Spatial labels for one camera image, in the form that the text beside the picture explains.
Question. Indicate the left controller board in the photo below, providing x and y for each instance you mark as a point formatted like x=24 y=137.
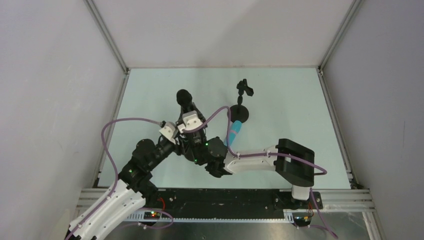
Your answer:
x=152 y=215

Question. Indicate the black microphone orange tip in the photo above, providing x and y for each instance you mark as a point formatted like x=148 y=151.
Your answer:
x=185 y=100

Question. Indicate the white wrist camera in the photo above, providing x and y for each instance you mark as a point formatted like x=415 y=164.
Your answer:
x=169 y=131
x=190 y=121

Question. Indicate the blue microphone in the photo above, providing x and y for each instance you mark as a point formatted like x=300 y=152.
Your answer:
x=233 y=131

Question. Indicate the aluminium frame rail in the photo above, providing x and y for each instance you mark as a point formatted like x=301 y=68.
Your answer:
x=334 y=200

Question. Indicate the controller board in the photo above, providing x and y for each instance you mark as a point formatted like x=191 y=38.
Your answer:
x=152 y=215
x=302 y=221

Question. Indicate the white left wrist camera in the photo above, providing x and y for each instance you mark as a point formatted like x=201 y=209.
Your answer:
x=169 y=131

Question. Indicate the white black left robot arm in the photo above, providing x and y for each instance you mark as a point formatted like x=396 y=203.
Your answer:
x=131 y=191

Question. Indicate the black far microphone stand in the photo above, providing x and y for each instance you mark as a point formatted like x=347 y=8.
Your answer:
x=238 y=111

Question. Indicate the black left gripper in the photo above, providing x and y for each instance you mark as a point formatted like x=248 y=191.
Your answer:
x=178 y=141

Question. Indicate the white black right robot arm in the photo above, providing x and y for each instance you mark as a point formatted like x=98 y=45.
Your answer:
x=292 y=161

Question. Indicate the right controller board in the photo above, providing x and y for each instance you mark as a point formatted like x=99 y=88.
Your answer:
x=302 y=221

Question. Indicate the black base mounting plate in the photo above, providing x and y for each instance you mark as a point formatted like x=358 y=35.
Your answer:
x=228 y=204

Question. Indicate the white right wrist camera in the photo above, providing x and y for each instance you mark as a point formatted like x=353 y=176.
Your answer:
x=190 y=121

